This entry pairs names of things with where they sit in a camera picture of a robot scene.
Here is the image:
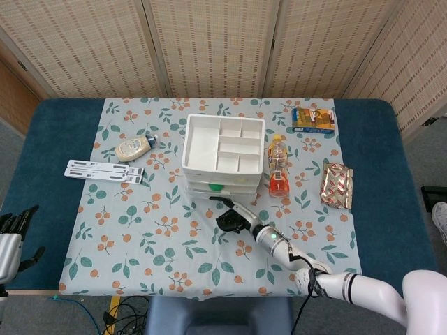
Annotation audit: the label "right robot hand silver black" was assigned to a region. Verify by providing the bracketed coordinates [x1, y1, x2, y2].
[208, 195, 265, 235]

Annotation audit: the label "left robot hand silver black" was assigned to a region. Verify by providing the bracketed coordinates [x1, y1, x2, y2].
[0, 204, 46, 284]

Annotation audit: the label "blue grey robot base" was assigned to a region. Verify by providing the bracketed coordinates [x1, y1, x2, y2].
[145, 296, 295, 335]

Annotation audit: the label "white drawer organizer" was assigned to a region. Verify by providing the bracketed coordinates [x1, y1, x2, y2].
[181, 114, 265, 200]

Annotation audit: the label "yellow blue snack box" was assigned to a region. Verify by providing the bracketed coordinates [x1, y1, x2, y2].
[291, 107, 337, 133]

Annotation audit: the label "orange drink bottle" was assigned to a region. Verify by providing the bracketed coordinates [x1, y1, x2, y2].
[268, 134, 291, 199]

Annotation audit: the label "floral tablecloth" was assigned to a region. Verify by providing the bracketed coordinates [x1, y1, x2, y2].
[57, 97, 366, 301]

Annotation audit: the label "gold red foil packet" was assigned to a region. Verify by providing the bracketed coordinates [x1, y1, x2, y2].
[319, 162, 353, 210]

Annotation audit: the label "white folding stand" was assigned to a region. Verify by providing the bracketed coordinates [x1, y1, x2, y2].
[64, 167, 143, 185]

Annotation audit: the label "yellow floor tape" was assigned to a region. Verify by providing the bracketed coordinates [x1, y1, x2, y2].
[107, 295, 122, 335]

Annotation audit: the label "blue table cover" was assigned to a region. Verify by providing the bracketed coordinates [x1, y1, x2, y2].
[0, 98, 437, 298]

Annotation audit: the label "white toothbrush package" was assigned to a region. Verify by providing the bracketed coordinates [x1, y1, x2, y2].
[68, 159, 145, 175]

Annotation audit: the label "beige squeeze sauce bottle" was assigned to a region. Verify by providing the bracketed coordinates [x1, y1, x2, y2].
[114, 134, 160, 163]

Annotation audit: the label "wooden door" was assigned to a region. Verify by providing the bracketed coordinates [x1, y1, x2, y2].
[0, 52, 43, 137]

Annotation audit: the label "woven folding screen panel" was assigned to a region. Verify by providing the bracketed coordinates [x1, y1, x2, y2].
[0, 0, 156, 101]
[265, 0, 402, 101]
[142, 0, 280, 98]
[344, 0, 447, 144]

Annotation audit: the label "black floor object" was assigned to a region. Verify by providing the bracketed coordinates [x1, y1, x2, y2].
[420, 186, 447, 211]

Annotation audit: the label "white shoe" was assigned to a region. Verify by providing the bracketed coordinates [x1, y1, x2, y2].
[432, 202, 447, 245]

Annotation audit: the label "blue floor cable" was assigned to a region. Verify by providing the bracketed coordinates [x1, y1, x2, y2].
[47, 295, 102, 335]

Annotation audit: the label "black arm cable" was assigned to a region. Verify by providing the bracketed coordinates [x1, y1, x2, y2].
[286, 240, 325, 335]

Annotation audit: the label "black floor cables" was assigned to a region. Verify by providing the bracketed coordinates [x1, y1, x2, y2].
[103, 295, 152, 335]

